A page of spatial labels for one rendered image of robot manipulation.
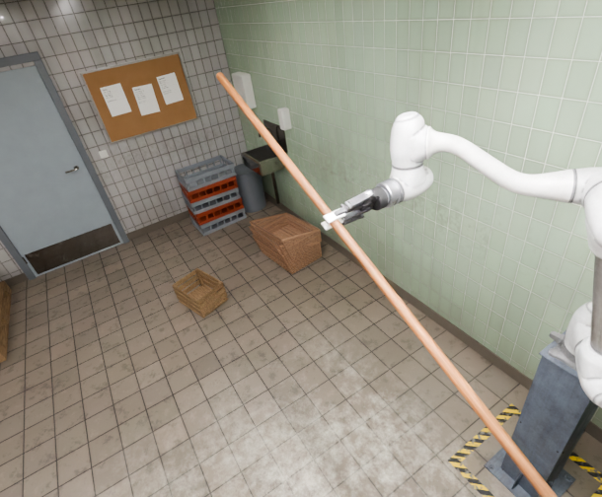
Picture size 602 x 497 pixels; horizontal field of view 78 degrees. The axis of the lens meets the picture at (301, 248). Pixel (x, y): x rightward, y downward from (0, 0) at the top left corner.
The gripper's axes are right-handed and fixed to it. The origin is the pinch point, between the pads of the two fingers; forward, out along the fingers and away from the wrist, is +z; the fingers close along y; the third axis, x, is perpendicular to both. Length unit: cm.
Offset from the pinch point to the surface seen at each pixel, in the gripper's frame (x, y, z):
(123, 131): 317, 213, 16
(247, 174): 234, 252, -94
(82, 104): 335, 181, 43
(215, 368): 31, 210, 42
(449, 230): 5, 97, -123
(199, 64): 340, 172, -90
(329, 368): -17, 185, -28
